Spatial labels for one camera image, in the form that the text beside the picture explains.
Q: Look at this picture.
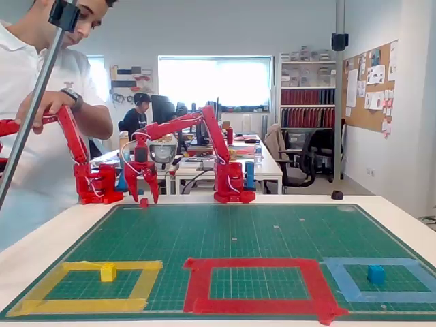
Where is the red leader arm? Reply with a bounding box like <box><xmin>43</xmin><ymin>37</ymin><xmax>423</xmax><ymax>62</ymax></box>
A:
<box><xmin>0</xmin><ymin>104</ymin><xmax>124</xmax><ymax>206</ymax></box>

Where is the person's left forearm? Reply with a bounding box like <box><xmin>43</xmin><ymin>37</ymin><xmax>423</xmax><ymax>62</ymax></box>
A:
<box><xmin>73</xmin><ymin>100</ymin><xmax>114</xmax><ymax>140</ymax></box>

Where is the yellow cube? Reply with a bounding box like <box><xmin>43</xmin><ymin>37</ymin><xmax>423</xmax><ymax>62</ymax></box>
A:
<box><xmin>100</xmin><ymin>262</ymin><xmax>118</xmax><ymax>283</ymax></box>

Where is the red tape square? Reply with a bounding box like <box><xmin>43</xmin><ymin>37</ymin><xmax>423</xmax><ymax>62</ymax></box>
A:
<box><xmin>182</xmin><ymin>257</ymin><xmax>351</xmax><ymax>326</ymax></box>

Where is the yellow tape square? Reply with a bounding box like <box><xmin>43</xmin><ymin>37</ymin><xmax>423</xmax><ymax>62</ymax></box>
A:
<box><xmin>5</xmin><ymin>260</ymin><xmax>164</xmax><ymax>317</ymax></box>

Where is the blue cube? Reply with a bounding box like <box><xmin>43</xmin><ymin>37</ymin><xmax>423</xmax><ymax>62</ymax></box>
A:
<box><xmin>367</xmin><ymin>264</ymin><xmax>386</xmax><ymax>285</ymax></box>

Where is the blue tape square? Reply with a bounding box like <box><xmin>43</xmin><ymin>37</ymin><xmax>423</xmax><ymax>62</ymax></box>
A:
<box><xmin>320</xmin><ymin>256</ymin><xmax>436</xmax><ymax>304</ymax></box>

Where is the person's left hand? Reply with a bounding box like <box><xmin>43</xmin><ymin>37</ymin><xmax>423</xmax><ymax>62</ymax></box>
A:
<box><xmin>15</xmin><ymin>90</ymin><xmax>78</xmax><ymax>135</ymax></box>

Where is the blue table clamp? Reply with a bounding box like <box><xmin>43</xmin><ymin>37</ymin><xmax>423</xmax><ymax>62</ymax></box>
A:
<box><xmin>244</xmin><ymin>161</ymin><xmax>256</xmax><ymax>191</ymax></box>
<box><xmin>114</xmin><ymin>170</ymin><xmax>129</xmax><ymax>191</ymax></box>

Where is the white office desk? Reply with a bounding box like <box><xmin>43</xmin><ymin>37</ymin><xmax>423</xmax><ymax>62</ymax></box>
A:
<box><xmin>174</xmin><ymin>134</ymin><xmax>284</xmax><ymax>196</ymax></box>
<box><xmin>88</xmin><ymin>149</ymin><xmax>176</xmax><ymax>196</ymax></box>

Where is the white helmet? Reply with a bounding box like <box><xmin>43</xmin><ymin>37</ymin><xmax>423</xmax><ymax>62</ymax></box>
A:
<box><xmin>146</xmin><ymin>134</ymin><xmax>178</xmax><ymax>170</ymax></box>

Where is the seated person in dark shirt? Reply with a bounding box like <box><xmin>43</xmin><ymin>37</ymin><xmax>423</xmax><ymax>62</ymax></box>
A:
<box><xmin>121</xmin><ymin>92</ymin><xmax>153</xmax><ymax>137</ymax></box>

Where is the black wristwatch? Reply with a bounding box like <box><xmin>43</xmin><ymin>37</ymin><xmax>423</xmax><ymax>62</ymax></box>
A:
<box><xmin>59</xmin><ymin>87</ymin><xmax>84</xmax><ymax>112</ymax></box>

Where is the bright window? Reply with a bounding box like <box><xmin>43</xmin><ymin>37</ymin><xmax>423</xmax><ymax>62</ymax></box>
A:
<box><xmin>157</xmin><ymin>54</ymin><xmax>275</xmax><ymax>113</ymax></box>
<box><xmin>85</xmin><ymin>54</ymin><xmax>105</xmax><ymax>103</ymax></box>

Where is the green cutting mat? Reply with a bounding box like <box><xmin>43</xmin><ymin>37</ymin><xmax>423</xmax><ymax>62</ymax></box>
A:
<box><xmin>0</xmin><ymin>203</ymin><xmax>436</xmax><ymax>322</ymax></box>

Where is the slanted aluminium pole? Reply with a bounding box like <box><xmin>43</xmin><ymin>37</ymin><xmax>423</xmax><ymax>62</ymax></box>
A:
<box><xmin>0</xmin><ymin>0</ymin><xmax>78</xmax><ymax>209</ymax></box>

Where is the beige jacket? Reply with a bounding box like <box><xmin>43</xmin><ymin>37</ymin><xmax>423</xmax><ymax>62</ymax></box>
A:
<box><xmin>264</xmin><ymin>123</ymin><xmax>290</xmax><ymax>161</ymax></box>

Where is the person in white polo shirt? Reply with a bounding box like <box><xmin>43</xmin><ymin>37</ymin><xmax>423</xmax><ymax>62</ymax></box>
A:
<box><xmin>0</xmin><ymin>0</ymin><xmax>119</xmax><ymax>253</ymax></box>

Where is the black office chair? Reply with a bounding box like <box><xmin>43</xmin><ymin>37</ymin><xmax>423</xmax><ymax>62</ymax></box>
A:
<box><xmin>277</xmin><ymin>131</ymin><xmax>320</xmax><ymax>195</ymax></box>
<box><xmin>311</xmin><ymin>128</ymin><xmax>337</xmax><ymax>183</ymax></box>

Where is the black pole clamp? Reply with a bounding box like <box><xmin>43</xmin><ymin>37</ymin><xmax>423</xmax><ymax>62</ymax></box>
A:
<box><xmin>47</xmin><ymin>0</ymin><xmax>82</xmax><ymax>34</ymax></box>
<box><xmin>331</xmin><ymin>32</ymin><xmax>349</xmax><ymax>52</ymax></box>

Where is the white shelf unit with binders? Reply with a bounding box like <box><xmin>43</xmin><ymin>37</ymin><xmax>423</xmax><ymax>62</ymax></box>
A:
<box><xmin>278</xmin><ymin>51</ymin><xmax>337</xmax><ymax>151</ymax></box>

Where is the grey upright pole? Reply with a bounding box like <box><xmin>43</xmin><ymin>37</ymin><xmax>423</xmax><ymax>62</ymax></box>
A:
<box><xmin>335</xmin><ymin>0</ymin><xmax>345</xmax><ymax>181</ymax></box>

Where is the cork pin board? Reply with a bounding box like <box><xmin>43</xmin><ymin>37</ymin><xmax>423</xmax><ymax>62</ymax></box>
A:
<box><xmin>341</xmin><ymin>40</ymin><xmax>399</xmax><ymax>134</ymax></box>

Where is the green plant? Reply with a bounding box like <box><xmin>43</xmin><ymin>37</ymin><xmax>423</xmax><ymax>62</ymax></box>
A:
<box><xmin>418</xmin><ymin>214</ymin><xmax>436</xmax><ymax>233</ymax></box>

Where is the white servo cable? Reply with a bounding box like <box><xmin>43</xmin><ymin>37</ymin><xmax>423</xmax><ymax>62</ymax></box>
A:
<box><xmin>155</xmin><ymin>114</ymin><xmax>204</xmax><ymax>132</ymax></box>
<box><xmin>121</xmin><ymin>138</ymin><xmax>146</xmax><ymax>173</ymax></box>
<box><xmin>224</xmin><ymin>159</ymin><xmax>241</xmax><ymax>195</ymax></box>

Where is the wall tool rack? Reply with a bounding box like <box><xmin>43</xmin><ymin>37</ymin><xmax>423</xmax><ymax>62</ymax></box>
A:
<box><xmin>109</xmin><ymin>63</ymin><xmax>154</xmax><ymax>105</ymax></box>

